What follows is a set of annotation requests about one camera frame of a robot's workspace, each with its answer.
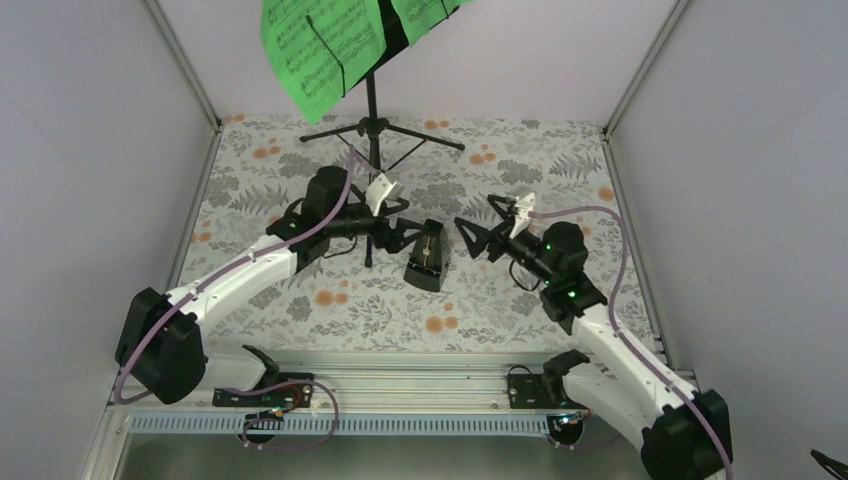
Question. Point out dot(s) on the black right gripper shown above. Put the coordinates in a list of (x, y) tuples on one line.
[(482, 238)]

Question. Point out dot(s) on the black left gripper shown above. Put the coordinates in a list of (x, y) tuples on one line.
[(392, 243)]

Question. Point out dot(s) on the black metronome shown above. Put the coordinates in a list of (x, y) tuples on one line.
[(429, 260)]

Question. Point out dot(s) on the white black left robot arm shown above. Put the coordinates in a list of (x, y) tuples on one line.
[(162, 351)]

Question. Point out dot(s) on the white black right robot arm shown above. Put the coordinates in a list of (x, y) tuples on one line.
[(679, 431)]

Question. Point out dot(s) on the floral patterned mat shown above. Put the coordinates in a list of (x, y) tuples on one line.
[(339, 304)]

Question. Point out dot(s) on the black music stand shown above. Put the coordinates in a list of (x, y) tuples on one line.
[(373, 126)]

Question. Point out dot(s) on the green sheet music left page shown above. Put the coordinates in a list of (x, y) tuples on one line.
[(318, 50)]

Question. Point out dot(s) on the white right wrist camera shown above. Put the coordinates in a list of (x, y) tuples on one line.
[(522, 203)]

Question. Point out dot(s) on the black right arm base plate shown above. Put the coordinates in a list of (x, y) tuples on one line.
[(527, 391)]

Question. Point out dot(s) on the aluminium rail frame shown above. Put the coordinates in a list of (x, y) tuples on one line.
[(412, 383)]

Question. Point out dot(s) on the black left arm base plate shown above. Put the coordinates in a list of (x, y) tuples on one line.
[(290, 397)]

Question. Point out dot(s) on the grey slotted cable duct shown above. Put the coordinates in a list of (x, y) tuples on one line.
[(347, 424)]

